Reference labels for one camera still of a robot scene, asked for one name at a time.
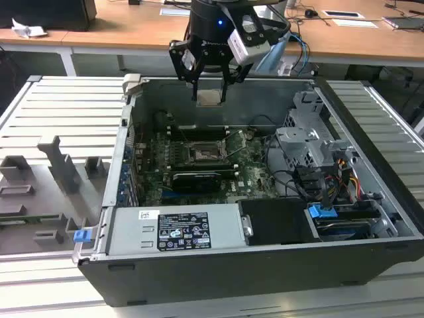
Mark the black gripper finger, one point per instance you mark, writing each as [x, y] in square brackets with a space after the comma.
[224, 89]
[177, 56]

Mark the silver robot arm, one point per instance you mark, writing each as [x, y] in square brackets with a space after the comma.
[275, 53]

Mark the blue case clip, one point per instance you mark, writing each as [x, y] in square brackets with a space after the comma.
[81, 236]

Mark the black plastic shroud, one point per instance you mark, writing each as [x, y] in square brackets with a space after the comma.
[278, 222]

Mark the gray power supply with label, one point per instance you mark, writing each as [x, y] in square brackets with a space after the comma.
[132, 232]

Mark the gray case latch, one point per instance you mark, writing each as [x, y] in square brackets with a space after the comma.
[132, 84]

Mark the black open PC case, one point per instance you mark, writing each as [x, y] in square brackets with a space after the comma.
[232, 278]

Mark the green motherboard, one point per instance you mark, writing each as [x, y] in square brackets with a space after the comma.
[255, 179]

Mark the wooden desk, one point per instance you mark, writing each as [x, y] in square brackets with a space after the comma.
[132, 30]

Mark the hard disk in blue carrier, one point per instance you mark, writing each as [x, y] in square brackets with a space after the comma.
[321, 212]

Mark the gray laptop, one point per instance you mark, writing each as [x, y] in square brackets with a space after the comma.
[404, 22]

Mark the black computer box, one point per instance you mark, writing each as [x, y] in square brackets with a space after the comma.
[46, 13]

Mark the silver metal disk bay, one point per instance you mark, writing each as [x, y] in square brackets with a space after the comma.
[298, 139]

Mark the CPU socket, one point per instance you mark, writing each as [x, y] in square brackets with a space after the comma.
[202, 153]

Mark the crumpled white paper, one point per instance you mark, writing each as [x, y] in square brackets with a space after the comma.
[28, 30]

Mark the black graphics card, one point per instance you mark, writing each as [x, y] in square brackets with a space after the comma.
[195, 182]

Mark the gray parts rack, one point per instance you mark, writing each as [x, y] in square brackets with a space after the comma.
[43, 192]

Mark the green RAM stick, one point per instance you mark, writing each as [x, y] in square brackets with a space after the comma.
[30, 219]

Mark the silver square CPU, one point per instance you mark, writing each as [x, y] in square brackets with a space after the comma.
[208, 97]

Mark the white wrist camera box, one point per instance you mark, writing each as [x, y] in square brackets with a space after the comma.
[248, 39]

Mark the white paper sheet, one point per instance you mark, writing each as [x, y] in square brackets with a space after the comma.
[354, 23]

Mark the black RAM slot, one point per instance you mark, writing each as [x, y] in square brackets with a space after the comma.
[202, 136]
[202, 128]
[205, 165]

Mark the black computer mouse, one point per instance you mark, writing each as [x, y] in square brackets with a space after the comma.
[310, 13]

